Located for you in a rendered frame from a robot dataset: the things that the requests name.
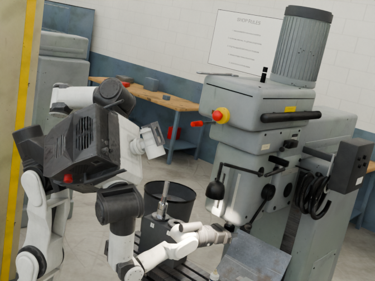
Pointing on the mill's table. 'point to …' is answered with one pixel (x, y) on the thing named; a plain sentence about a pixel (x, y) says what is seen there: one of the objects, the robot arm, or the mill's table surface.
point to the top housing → (254, 101)
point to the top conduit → (289, 116)
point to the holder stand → (158, 235)
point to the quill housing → (242, 183)
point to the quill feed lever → (269, 189)
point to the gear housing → (253, 137)
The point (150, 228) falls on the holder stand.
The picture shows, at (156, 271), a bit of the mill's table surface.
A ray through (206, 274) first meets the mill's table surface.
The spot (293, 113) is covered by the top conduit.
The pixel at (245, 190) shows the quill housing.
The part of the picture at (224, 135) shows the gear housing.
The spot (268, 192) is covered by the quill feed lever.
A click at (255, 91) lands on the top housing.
